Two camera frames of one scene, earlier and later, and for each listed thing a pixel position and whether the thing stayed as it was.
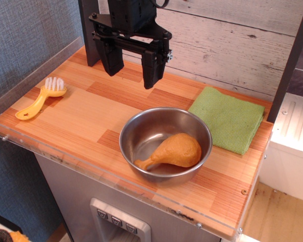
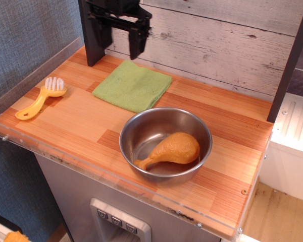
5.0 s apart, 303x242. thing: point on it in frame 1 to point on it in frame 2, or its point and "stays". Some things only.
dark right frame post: [292, 62] stays
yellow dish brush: [54, 86] stays
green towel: [234, 124] to [131, 87]
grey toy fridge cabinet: [93, 210] stays
